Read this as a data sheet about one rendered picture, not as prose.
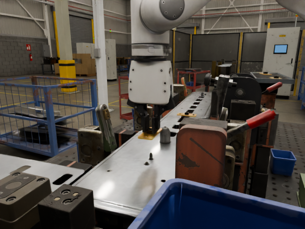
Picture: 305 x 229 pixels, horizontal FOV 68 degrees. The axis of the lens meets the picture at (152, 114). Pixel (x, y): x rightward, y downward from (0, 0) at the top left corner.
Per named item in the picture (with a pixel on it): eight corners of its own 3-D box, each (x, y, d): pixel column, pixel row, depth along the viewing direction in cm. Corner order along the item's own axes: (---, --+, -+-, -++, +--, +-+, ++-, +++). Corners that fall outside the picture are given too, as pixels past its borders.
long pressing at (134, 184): (189, 92, 169) (189, 90, 169) (220, 93, 162) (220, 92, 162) (56, 200, 43) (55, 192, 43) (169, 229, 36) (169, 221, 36)
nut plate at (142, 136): (149, 127, 61) (149, 123, 60) (162, 129, 59) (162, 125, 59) (136, 138, 53) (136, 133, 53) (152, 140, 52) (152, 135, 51)
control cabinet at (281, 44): (259, 97, 697) (269, 11, 635) (259, 94, 743) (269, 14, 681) (289, 99, 663) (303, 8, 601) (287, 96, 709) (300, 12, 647)
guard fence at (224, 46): (186, 88, 872) (188, 33, 821) (187, 88, 884) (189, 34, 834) (297, 96, 718) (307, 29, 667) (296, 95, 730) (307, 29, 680)
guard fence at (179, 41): (187, 88, 880) (189, 34, 829) (190, 88, 874) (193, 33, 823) (146, 106, 581) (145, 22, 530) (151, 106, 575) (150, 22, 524)
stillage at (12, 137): (-9, 151, 306) (-23, 80, 282) (41, 133, 376) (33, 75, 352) (56, 169, 257) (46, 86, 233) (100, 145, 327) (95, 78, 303)
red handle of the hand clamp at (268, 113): (204, 137, 54) (270, 106, 47) (209, 145, 54) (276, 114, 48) (201, 143, 50) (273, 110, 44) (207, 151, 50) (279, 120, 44)
